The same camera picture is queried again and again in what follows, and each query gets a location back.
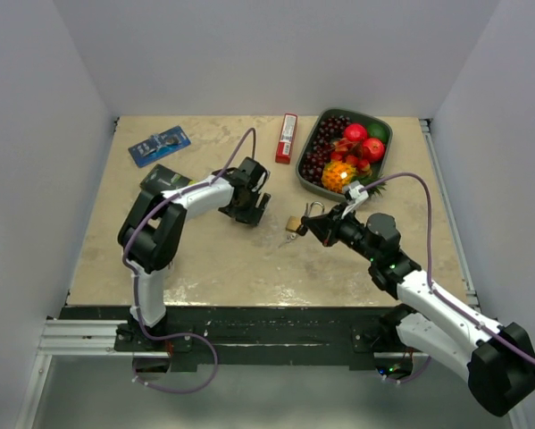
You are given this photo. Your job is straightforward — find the grey fruit tray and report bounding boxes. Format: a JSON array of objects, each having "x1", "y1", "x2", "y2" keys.
[{"x1": 297, "y1": 108, "x2": 392, "y2": 202}]

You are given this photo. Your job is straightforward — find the red leafy fruit cluster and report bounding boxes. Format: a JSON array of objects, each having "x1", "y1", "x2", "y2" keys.
[{"x1": 330, "y1": 139, "x2": 372, "y2": 175}]

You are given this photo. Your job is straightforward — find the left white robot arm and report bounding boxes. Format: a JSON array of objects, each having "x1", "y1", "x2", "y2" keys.
[{"x1": 117, "y1": 157, "x2": 271, "y2": 350}]

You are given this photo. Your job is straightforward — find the red apple upper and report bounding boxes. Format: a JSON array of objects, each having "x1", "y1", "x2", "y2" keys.
[{"x1": 343, "y1": 123, "x2": 368, "y2": 143}]

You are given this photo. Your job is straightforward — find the red rectangular box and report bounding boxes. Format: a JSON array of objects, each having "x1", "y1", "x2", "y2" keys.
[{"x1": 275, "y1": 114, "x2": 297, "y2": 164}]

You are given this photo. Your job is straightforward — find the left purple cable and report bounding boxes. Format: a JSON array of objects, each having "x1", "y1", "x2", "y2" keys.
[{"x1": 121, "y1": 127, "x2": 257, "y2": 395}]

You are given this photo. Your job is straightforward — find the dark red grapes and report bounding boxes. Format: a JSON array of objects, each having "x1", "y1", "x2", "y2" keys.
[{"x1": 298, "y1": 114, "x2": 351, "y2": 187}]

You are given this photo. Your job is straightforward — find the green lime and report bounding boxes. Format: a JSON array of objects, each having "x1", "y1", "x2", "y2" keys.
[{"x1": 366, "y1": 123, "x2": 389, "y2": 144}]

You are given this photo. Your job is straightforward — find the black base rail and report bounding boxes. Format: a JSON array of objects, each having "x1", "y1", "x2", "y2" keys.
[{"x1": 38, "y1": 306, "x2": 426, "y2": 377}]

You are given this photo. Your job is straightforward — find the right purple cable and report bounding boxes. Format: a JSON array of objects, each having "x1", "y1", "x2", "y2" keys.
[{"x1": 358, "y1": 172, "x2": 535, "y2": 390}]

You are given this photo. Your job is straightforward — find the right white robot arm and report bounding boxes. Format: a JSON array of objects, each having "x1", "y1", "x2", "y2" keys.
[{"x1": 298, "y1": 204, "x2": 535, "y2": 416}]

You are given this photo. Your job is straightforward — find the blue blister pack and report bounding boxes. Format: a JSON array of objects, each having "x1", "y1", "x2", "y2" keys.
[{"x1": 128, "y1": 126, "x2": 191, "y2": 168}]

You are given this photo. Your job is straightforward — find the orange toy pineapple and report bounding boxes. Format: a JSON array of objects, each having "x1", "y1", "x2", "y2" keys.
[{"x1": 321, "y1": 161, "x2": 381, "y2": 195}]

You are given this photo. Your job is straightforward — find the brass padlock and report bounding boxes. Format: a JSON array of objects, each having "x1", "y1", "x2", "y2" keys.
[{"x1": 285, "y1": 201, "x2": 325, "y2": 236}]

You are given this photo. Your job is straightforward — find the red apple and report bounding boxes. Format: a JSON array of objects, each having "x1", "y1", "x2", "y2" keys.
[
  {"x1": 362, "y1": 138, "x2": 385, "y2": 164},
  {"x1": 343, "y1": 123, "x2": 368, "y2": 143}
]

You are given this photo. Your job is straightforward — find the purple cable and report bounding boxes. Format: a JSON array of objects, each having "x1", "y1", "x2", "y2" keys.
[
  {"x1": 121, "y1": 127, "x2": 257, "y2": 395},
  {"x1": 358, "y1": 172, "x2": 535, "y2": 390}
]

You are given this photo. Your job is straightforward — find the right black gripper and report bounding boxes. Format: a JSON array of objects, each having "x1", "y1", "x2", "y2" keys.
[{"x1": 304, "y1": 202, "x2": 380, "y2": 264}]

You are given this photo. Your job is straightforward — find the red apple lower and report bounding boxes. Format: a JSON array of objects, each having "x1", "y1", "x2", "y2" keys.
[{"x1": 362, "y1": 138, "x2": 385, "y2": 164}]

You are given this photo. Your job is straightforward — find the green black product box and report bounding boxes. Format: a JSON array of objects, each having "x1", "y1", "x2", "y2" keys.
[{"x1": 139, "y1": 164, "x2": 193, "y2": 193}]

